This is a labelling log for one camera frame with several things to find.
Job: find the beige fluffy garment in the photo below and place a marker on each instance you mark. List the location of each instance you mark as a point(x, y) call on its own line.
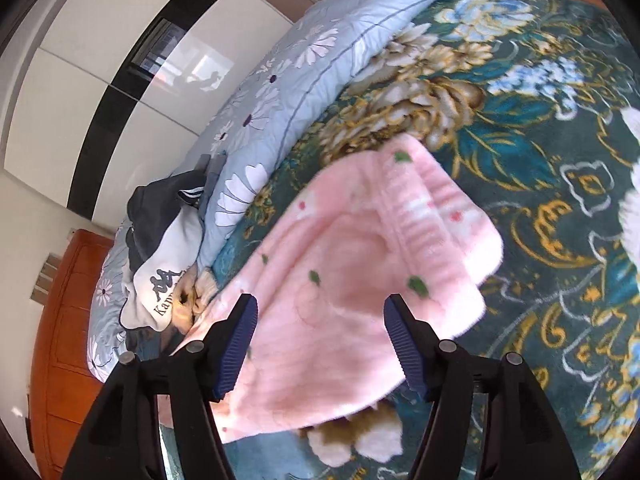
point(192, 295)

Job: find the pink printed fleece garment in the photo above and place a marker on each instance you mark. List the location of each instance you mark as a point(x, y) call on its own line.
point(350, 270)

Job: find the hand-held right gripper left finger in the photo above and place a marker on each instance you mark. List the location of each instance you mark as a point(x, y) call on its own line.
point(235, 350)

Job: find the white wardrobe with black stripe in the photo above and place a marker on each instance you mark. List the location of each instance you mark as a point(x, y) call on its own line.
point(100, 85)

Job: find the teal floral blanket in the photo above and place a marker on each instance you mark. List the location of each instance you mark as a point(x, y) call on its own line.
point(525, 185)

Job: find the beige wall panel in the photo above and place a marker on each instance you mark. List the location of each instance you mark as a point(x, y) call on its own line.
point(47, 275)

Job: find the light blue floral quilt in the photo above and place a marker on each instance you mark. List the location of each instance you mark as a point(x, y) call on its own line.
point(310, 75)

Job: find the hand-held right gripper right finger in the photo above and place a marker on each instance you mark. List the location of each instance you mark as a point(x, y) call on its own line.
point(402, 350)

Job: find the wooden bed headboard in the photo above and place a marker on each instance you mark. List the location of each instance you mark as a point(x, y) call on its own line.
point(65, 360)

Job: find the black and white sweatshirt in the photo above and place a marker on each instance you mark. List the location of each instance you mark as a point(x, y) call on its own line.
point(160, 250)

